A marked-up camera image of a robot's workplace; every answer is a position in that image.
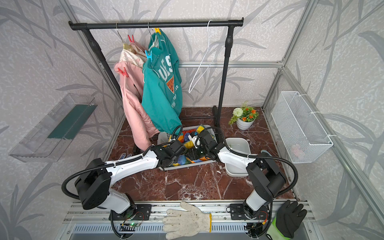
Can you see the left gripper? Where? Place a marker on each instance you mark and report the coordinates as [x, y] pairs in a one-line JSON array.
[[163, 148]]

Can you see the rainbow striped jacket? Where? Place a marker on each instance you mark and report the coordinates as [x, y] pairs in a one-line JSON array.
[[190, 147]]

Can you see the teal green jacket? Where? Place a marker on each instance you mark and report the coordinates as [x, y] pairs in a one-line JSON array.
[[162, 96]]

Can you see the white hanger of rainbow jacket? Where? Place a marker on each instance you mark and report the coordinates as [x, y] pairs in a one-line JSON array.
[[195, 81]]

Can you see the blue clothespin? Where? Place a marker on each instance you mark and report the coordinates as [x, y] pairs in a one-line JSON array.
[[149, 55]]

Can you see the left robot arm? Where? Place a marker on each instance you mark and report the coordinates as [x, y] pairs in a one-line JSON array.
[[94, 185]]

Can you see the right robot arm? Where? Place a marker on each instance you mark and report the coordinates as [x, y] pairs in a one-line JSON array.
[[265, 175]]

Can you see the white perforated laundry basket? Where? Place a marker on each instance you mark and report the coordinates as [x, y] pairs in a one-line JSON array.
[[164, 137]]

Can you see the white plastic tray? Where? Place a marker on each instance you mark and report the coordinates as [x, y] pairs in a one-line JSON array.
[[237, 168]]

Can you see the blue dotted work glove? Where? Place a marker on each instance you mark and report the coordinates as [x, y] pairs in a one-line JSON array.
[[124, 155]]

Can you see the potted artificial flower plant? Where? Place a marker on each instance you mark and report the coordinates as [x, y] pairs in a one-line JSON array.
[[244, 116]]

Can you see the white knitted work glove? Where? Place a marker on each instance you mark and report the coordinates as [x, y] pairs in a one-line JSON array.
[[187, 222]]

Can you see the red clothespin lower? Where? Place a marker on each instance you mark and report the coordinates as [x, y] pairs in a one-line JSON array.
[[123, 72]]

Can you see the red clothespin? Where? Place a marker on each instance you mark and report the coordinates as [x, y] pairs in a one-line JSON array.
[[131, 39], [123, 72]]

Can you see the pink jacket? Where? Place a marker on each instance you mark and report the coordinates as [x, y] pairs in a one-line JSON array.
[[132, 93]]

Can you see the black rubber glove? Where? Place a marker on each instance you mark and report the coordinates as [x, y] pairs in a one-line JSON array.
[[288, 219]]

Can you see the red clothespin upper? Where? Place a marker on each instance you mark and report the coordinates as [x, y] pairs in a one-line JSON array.
[[131, 39]]

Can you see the black clothes rack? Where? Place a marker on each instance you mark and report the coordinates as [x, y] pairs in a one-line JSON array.
[[86, 28]]

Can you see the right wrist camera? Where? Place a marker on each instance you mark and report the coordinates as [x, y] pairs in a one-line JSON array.
[[195, 140]]

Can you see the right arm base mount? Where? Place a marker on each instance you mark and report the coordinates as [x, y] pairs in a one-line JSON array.
[[241, 212]]

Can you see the white wire mesh basket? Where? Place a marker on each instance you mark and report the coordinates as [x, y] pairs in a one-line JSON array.
[[303, 136]]

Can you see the clear acrylic wall shelf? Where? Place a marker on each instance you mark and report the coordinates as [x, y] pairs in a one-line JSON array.
[[50, 138]]

